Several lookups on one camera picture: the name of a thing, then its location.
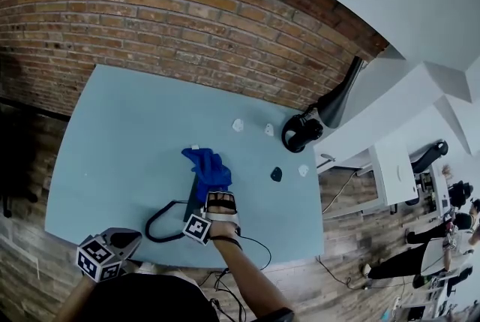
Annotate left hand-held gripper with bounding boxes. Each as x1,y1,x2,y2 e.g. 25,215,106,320
76,227,143,283

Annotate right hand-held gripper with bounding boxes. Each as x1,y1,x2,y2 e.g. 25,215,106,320
182,191,242,246

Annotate blue cloth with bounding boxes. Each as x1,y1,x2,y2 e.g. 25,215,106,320
181,146,234,209

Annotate person's left forearm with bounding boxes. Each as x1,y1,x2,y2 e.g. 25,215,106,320
55,274,99,322

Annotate person's right forearm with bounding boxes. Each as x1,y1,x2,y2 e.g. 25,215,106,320
209,236,294,322

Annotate person's black top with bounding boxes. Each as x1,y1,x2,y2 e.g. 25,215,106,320
85,270,223,322

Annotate black headset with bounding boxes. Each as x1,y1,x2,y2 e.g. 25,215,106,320
281,113,325,154

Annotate white desk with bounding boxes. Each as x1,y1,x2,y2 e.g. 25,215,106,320
313,102,443,179

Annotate white drawer cabinet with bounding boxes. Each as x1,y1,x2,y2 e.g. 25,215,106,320
368,132,418,207

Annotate black office chair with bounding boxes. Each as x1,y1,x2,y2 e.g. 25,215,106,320
406,139,449,175

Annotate black cable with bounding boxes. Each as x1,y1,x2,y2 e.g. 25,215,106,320
238,235,272,271

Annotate beige cable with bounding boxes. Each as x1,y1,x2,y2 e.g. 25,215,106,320
321,169,358,215

